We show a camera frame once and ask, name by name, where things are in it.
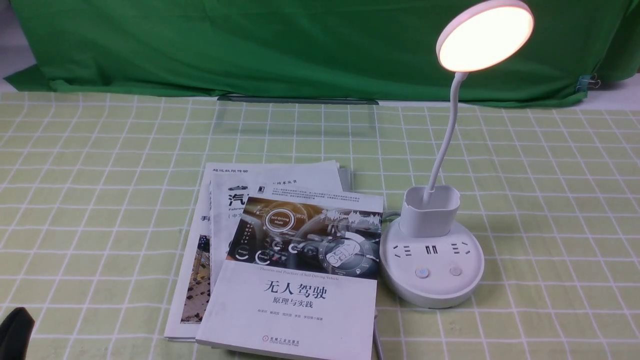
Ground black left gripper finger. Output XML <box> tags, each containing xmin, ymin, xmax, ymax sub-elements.
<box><xmin>0</xmin><ymin>307</ymin><xmax>35</xmax><ymax>360</ymax></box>

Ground white desk lamp with sockets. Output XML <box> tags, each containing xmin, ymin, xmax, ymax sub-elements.
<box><xmin>380</xmin><ymin>0</ymin><xmax>535</xmax><ymax>309</ymax></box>

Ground green checkered tablecloth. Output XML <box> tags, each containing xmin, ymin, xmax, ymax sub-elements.
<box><xmin>0</xmin><ymin>92</ymin><xmax>640</xmax><ymax>360</ymax></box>

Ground bottom white book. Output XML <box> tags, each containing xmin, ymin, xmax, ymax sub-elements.
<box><xmin>164</xmin><ymin>161</ymin><xmax>353</xmax><ymax>342</ymax></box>

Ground middle white car book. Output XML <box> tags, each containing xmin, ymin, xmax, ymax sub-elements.
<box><xmin>210</xmin><ymin>169</ymin><xmax>358</xmax><ymax>293</ymax></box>

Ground self-driving textbook, white cover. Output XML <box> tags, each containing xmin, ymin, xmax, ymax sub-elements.
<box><xmin>195</xmin><ymin>184</ymin><xmax>384</xmax><ymax>360</ymax></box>

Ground black binder clip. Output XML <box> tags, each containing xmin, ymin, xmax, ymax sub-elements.
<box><xmin>574</xmin><ymin>73</ymin><xmax>602</xmax><ymax>93</ymax></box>

